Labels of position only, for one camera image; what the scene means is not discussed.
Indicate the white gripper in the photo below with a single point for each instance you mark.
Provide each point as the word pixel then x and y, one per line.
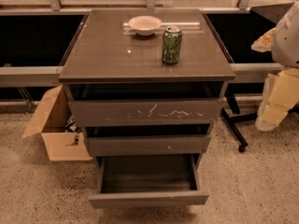
pixel 287 46

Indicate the grey bottom drawer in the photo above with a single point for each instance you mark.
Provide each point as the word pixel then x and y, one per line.
pixel 145 181

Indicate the grey drawer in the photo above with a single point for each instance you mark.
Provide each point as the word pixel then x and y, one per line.
pixel 145 181
pixel 145 140
pixel 129 112

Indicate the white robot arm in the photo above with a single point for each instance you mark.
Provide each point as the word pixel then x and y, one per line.
pixel 285 43

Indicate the grey top drawer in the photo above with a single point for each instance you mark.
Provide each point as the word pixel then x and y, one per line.
pixel 129 112

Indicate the grey middle drawer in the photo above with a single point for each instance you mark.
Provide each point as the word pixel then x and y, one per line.
pixel 145 140

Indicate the grey drawer cabinet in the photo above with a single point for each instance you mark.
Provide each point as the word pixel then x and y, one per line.
pixel 110 61

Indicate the black rolling stand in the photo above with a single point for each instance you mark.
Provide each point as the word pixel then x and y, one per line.
pixel 232 121

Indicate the green soda can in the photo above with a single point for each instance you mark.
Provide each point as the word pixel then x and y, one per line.
pixel 172 38

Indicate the white bowl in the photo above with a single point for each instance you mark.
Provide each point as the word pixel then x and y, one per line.
pixel 144 25

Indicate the open cardboard box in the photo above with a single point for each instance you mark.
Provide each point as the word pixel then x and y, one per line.
pixel 49 120

